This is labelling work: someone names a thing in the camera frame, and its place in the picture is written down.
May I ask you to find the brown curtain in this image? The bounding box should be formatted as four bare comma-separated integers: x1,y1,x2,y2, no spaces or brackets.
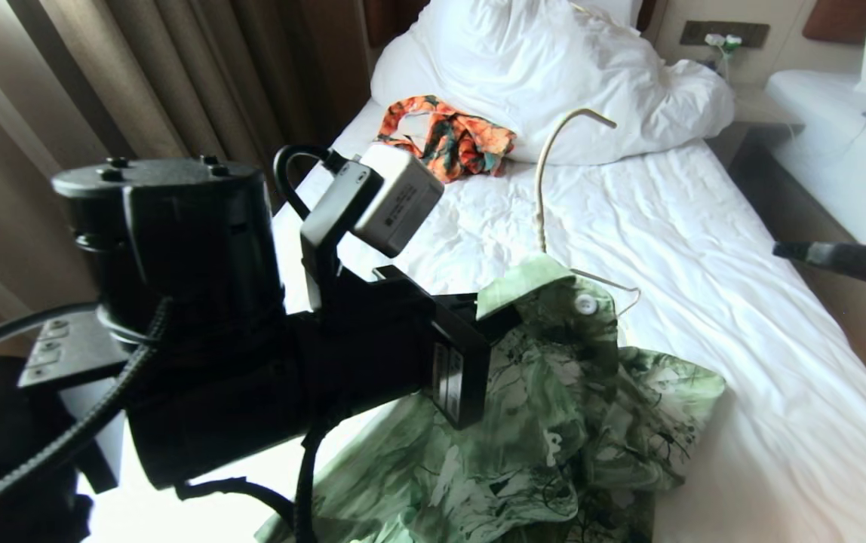
0,0,375,363

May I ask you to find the white wire hanger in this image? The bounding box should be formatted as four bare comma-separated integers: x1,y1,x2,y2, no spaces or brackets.
534,108,642,318

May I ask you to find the orange floral garment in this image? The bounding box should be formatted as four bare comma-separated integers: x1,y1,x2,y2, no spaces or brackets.
376,94,517,185

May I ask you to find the brown headboard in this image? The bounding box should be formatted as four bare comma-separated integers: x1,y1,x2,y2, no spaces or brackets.
362,0,431,48
802,0,866,45

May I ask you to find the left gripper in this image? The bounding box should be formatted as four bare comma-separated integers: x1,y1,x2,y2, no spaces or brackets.
126,264,524,491

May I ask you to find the wall switch panel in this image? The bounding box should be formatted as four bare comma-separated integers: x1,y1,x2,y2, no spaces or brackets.
679,20,772,50

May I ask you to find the white duvet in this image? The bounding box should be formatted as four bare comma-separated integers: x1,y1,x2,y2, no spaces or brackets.
370,0,736,167

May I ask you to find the black ribbed cable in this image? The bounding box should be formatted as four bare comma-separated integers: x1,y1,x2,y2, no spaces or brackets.
0,298,174,530

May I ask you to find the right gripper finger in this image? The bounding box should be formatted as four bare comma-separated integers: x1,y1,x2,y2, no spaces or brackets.
772,241,866,304

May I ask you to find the green patterned shirt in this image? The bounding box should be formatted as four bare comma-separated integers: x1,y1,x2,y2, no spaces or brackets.
255,253,728,543

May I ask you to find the bed with white sheet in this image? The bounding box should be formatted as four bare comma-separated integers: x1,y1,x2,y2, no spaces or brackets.
727,69,866,318
78,97,866,543

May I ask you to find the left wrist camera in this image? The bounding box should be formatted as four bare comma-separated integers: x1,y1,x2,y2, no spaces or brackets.
300,143,446,311

